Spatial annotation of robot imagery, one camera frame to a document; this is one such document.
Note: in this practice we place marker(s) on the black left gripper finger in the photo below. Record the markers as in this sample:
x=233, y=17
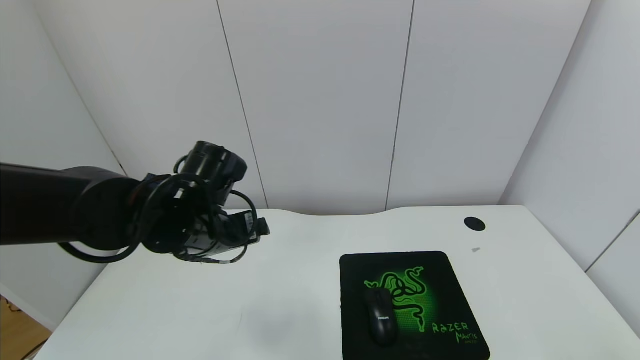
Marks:
x=264, y=228

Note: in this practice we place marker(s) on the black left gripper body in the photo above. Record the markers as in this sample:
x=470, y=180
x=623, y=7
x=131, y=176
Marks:
x=248, y=221

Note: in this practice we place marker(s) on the black Philips computer mouse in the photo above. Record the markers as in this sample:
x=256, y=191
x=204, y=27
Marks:
x=381, y=320

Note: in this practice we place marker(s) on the black green snake-logo mouse pad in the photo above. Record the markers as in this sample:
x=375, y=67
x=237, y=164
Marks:
x=450, y=285

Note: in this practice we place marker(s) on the black cylindrical motor housing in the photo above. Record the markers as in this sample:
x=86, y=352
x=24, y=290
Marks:
x=212, y=162

